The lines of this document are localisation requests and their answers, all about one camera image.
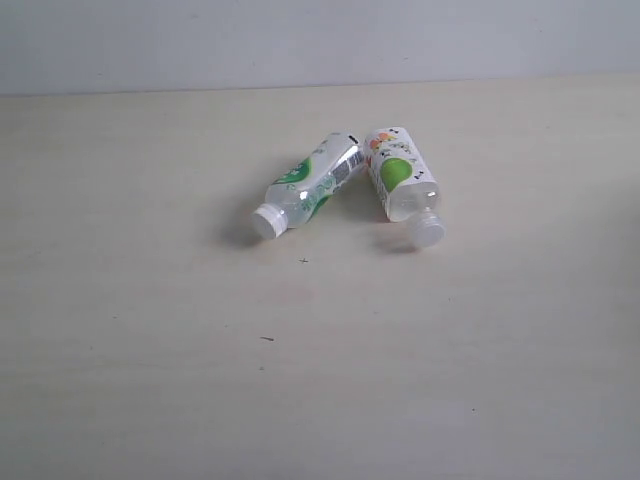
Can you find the green white label bottle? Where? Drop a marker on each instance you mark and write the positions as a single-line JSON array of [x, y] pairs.
[[296, 196]]

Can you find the green apple label bottle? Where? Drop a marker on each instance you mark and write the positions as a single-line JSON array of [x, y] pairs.
[[408, 191]]

